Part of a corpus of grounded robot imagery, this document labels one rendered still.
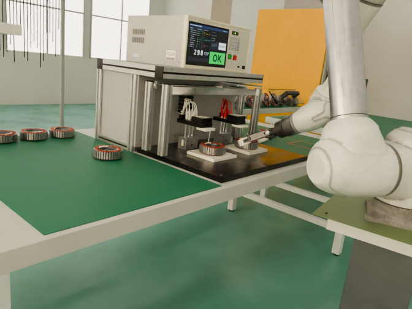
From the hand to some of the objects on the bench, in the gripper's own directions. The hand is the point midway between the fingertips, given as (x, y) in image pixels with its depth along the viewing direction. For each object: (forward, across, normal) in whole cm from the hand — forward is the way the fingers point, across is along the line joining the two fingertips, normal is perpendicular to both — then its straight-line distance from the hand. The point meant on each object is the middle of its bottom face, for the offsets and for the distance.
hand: (249, 141), depth 172 cm
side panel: (+39, -45, +15) cm, 61 cm away
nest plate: (+4, 0, -3) cm, 5 cm away
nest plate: (+4, -24, -3) cm, 25 cm away
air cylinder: (+16, -24, +4) cm, 29 cm away
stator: (+3, 0, -2) cm, 3 cm away
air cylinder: (+16, 0, +4) cm, 17 cm away
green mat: (+25, +52, +7) cm, 58 cm away
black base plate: (+6, -12, -4) cm, 14 cm away
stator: (+3, -24, -2) cm, 24 cm away
